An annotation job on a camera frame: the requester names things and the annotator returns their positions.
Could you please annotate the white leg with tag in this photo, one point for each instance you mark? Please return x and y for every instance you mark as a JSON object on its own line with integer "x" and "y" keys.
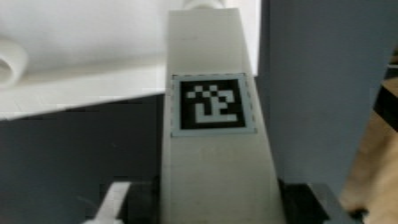
{"x": 219, "y": 187}

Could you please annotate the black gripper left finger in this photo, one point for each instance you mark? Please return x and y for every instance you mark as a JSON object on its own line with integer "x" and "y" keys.
{"x": 128, "y": 203}

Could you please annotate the white desk top tray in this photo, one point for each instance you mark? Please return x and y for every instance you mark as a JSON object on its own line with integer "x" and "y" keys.
{"x": 95, "y": 44}

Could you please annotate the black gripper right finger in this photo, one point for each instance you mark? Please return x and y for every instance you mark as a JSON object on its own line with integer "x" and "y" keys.
{"x": 311, "y": 206}

